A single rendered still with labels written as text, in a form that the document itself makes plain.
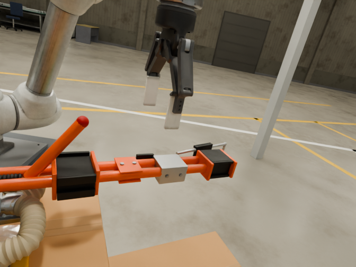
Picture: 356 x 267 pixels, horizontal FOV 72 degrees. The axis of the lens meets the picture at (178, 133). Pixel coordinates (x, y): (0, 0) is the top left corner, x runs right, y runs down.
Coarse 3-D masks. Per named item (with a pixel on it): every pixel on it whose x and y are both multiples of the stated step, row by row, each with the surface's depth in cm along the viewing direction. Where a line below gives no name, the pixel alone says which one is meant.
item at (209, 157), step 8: (200, 152) 65; (208, 152) 66; (216, 152) 67; (224, 152) 68; (200, 160) 64; (208, 160) 62; (216, 160) 62; (224, 160) 63; (232, 160) 64; (208, 168) 61; (216, 168) 63; (224, 168) 64; (232, 168) 65; (208, 176) 61; (216, 176) 64; (224, 176) 65; (232, 176) 65
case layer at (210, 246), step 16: (192, 240) 109; (208, 240) 111; (112, 256) 94; (128, 256) 95; (144, 256) 96; (160, 256) 98; (176, 256) 99; (192, 256) 101; (208, 256) 102; (224, 256) 104
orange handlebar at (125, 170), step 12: (192, 156) 65; (0, 168) 45; (12, 168) 46; (24, 168) 46; (48, 168) 48; (108, 168) 54; (120, 168) 52; (132, 168) 53; (144, 168) 55; (156, 168) 56; (192, 168) 60; (204, 168) 61; (0, 180) 42; (12, 180) 43; (24, 180) 43; (36, 180) 44; (48, 180) 45; (108, 180) 50; (120, 180) 52; (132, 180) 53
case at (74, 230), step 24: (48, 192) 62; (48, 216) 55; (72, 216) 56; (96, 216) 58; (0, 240) 47; (48, 240) 49; (72, 240) 50; (96, 240) 52; (48, 264) 45; (72, 264) 46; (96, 264) 47
